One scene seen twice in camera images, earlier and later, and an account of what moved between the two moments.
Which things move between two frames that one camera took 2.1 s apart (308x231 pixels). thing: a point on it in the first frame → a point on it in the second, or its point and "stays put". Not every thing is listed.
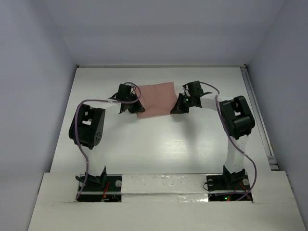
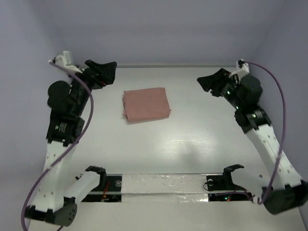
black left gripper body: x=133 y=108 → x=96 y=81
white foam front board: x=165 y=203 stays put
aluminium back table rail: x=161 y=65 stays put
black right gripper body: x=186 y=102 → x=226 y=88
